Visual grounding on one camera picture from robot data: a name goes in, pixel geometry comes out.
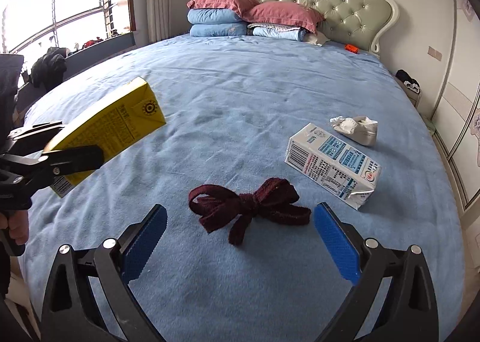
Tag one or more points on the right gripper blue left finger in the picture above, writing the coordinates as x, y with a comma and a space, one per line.
138, 242

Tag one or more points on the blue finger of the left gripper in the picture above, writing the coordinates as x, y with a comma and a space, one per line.
63, 163
35, 134

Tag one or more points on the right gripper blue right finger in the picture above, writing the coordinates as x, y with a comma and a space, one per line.
344, 254

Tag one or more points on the white blue milk carton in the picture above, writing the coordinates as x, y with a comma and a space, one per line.
336, 166

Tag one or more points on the dark red ribbon bow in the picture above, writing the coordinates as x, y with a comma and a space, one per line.
275, 200

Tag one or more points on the yellow banana milk carton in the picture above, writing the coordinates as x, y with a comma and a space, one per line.
115, 122

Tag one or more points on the person's left hand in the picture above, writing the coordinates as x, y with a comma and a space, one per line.
17, 225

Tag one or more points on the dark clothes on chair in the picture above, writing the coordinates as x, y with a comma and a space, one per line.
48, 71

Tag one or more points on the blue bed sheet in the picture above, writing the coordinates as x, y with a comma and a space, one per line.
231, 105

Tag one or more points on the white sliding wardrobe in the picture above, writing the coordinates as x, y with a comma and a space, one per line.
456, 112

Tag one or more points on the small orange object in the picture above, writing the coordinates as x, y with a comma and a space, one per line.
352, 48

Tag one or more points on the upper blue folded quilt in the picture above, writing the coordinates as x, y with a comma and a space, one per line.
213, 16

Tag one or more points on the blue folded quilt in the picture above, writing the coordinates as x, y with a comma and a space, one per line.
213, 16
219, 30

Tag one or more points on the folded patterned blanket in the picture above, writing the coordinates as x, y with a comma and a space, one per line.
287, 32

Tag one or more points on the lower blue folded quilt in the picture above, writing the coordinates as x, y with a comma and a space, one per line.
219, 30

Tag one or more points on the left pink pillow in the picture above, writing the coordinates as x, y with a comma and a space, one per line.
240, 7

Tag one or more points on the pink pillow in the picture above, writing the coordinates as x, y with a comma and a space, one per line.
240, 7
285, 13

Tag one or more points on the right pink pillow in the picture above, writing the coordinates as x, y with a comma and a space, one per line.
285, 13

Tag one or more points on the window with brown frame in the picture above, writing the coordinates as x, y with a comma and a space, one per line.
31, 26

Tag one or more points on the beige wall switch plate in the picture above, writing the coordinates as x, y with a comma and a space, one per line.
434, 53

